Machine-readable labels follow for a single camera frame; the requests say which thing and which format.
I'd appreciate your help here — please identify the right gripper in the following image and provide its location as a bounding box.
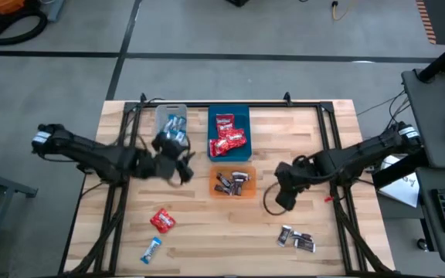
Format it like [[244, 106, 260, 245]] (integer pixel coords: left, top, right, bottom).
[[274, 156, 318, 212]]

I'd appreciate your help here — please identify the black desk support bar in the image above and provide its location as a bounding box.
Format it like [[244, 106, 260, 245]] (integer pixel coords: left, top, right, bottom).
[[372, 150, 428, 190]]

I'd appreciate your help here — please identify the grey desk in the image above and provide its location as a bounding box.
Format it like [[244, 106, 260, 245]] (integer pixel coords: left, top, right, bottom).
[[401, 68, 445, 171], [414, 166, 445, 266]]

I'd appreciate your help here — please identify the black metal table frame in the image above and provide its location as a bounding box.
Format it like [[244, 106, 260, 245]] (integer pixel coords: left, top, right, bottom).
[[62, 92, 397, 277]]

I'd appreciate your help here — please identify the grey metal base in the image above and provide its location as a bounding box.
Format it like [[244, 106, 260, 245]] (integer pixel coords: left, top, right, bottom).
[[46, 0, 66, 22]]

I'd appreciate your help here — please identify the yellow cable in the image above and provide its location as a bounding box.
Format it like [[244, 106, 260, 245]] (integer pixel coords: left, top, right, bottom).
[[330, 0, 358, 22]]

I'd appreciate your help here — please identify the black pole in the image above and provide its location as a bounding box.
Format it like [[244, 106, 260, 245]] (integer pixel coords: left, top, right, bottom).
[[417, 32, 445, 84]]

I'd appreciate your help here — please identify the orange shop vacuum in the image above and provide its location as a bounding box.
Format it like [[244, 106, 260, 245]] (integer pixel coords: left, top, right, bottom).
[[0, 0, 29, 38]]

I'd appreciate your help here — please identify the grey metal bench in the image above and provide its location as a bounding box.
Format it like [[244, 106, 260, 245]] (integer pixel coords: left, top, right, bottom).
[[0, 154, 39, 278]]

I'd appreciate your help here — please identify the black vacuum hose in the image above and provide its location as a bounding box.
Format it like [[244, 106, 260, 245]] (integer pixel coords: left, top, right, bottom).
[[0, 8, 49, 46]]

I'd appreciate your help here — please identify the clear grey plastic bin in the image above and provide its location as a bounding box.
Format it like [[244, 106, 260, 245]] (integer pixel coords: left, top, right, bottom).
[[153, 103, 189, 151]]

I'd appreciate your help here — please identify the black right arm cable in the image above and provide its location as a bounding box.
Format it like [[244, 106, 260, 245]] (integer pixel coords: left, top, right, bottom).
[[262, 181, 286, 216]]

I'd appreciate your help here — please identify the orange translucent plastic bin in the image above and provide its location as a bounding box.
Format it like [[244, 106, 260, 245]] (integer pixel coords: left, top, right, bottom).
[[209, 164, 257, 200]]

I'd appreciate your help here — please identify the blue plastic bin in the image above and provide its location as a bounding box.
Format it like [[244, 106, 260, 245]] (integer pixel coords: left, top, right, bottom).
[[206, 103, 253, 163]]

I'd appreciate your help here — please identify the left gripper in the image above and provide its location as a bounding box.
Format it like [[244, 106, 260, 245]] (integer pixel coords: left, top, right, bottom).
[[144, 131, 196, 185]]

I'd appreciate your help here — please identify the white paper sheet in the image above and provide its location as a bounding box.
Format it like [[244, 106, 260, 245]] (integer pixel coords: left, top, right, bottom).
[[376, 154, 420, 209]]

